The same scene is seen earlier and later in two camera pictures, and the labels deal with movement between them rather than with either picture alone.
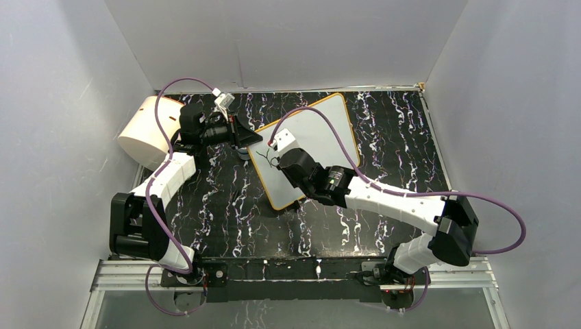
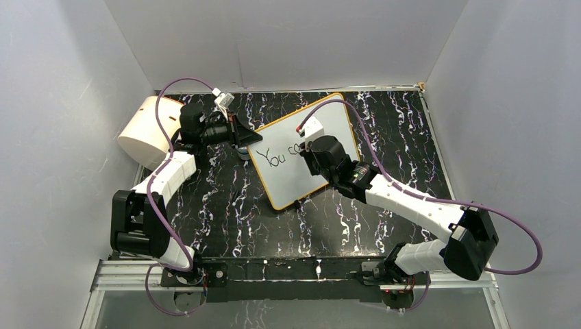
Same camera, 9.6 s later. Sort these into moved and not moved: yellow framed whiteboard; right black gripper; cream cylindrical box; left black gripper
Moved: right black gripper
Not moved: yellow framed whiteboard; cream cylindrical box; left black gripper
